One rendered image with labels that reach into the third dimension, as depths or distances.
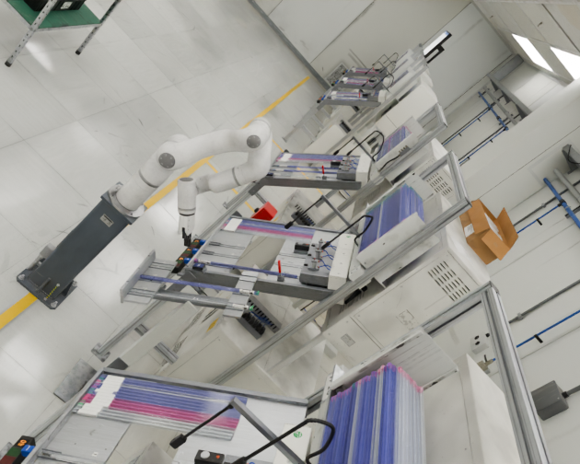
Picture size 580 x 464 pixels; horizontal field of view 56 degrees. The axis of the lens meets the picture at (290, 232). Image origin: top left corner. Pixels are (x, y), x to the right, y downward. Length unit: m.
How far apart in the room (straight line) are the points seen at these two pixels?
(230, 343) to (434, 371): 1.37
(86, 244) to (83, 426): 1.16
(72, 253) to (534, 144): 4.19
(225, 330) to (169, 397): 0.92
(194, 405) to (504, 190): 4.36
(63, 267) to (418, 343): 1.90
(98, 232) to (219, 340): 0.77
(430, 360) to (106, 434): 0.96
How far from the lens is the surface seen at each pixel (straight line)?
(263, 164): 2.37
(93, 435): 1.80
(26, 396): 2.74
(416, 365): 1.58
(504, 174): 5.61
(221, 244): 2.85
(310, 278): 2.49
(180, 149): 2.38
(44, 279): 3.00
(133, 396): 1.88
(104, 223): 2.67
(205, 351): 2.80
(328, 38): 11.05
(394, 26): 10.95
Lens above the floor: 2.19
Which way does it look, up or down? 24 degrees down
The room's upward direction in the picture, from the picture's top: 51 degrees clockwise
